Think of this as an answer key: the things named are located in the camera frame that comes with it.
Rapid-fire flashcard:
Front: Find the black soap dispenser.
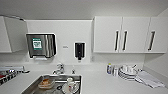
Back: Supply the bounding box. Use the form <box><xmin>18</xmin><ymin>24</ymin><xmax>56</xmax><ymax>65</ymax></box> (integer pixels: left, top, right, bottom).
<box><xmin>73</xmin><ymin>41</ymin><xmax>86</xmax><ymax>62</ymax></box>

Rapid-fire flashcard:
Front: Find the white wall outlet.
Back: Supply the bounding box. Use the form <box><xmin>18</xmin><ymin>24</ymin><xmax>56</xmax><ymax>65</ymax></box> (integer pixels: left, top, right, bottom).
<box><xmin>90</xmin><ymin>54</ymin><xmax>96</xmax><ymax>63</ymax></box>

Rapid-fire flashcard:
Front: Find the small sink deck knob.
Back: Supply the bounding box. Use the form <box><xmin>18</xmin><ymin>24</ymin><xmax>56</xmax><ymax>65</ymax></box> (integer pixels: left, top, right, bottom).
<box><xmin>71</xmin><ymin>68</ymin><xmax>77</xmax><ymax>75</ymax></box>

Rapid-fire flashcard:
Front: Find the utensil on plates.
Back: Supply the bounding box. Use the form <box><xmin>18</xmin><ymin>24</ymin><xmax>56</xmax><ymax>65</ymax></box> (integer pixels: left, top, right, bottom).
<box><xmin>131</xmin><ymin>63</ymin><xmax>138</xmax><ymax>71</ymax></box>

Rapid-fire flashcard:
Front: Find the stack of white plates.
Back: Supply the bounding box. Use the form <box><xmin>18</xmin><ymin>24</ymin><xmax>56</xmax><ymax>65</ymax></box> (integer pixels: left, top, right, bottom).
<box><xmin>117</xmin><ymin>64</ymin><xmax>140</xmax><ymax>82</ymax></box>

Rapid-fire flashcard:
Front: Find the brown bowl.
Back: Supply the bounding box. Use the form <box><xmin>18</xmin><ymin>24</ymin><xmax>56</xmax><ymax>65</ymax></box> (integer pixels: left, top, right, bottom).
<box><xmin>37</xmin><ymin>76</ymin><xmax>57</xmax><ymax>91</ymax></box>

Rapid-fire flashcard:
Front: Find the white plate in sink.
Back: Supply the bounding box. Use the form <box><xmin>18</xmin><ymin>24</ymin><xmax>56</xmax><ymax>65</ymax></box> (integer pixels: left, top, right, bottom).
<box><xmin>61</xmin><ymin>83</ymin><xmax>81</xmax><ymax>94</ymax></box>

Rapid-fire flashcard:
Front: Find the steel kitchen sink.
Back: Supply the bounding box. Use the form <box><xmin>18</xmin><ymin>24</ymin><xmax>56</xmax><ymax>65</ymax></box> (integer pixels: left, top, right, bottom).
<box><xmin>19</xmin><ymin>73</ymin><xmax>83</xmax><ymax>94</ymax></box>

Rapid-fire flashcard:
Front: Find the blue dish soap bottle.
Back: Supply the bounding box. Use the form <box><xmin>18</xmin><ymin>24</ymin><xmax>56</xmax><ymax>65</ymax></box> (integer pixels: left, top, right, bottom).
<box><xmin>106</xmin><ymin>62</ymin><xmax>113</xmax><ymax>76</ymax></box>

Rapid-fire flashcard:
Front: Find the chrome sink faucet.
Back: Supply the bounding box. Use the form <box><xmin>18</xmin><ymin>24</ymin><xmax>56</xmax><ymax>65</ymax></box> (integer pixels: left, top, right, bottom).
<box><xmin>51</xmin><ymin>63</ymin><xmax>66</xmax><ymax>76</ymax></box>

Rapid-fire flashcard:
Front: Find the white mug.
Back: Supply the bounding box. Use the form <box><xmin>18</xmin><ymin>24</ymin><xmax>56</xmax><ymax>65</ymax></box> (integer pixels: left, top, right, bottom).
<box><xmin>62</xmin><ymin>76</ymin><xmax>76</xmax><ymax>94</ymax></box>

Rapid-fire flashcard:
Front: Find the dish drying rack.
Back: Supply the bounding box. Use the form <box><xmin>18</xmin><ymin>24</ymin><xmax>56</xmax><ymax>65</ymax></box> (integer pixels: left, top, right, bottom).
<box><xmin>0</xmin><ymin>64</ymin><xmax>30</xmax><ymax>86</ymax></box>

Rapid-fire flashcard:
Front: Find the steel paper towel dispenser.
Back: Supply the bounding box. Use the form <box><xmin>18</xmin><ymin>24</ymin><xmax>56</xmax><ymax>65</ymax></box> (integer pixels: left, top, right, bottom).
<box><xmin>25</xmin><ymin>32</ymin><xmax>58</xmax><ymax>60</ymax></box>

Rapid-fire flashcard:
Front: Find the white wall cabinet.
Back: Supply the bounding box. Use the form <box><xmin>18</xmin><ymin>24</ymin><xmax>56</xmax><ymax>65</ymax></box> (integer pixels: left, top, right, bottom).
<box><xmin>0</xmin><ymin>15</ymin><xmax>28</xmax><ymax>55</ymax></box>
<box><xmin>92</xmin><ymin>15</ymin><xmax>168</xmax><ymax>55</ymax></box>

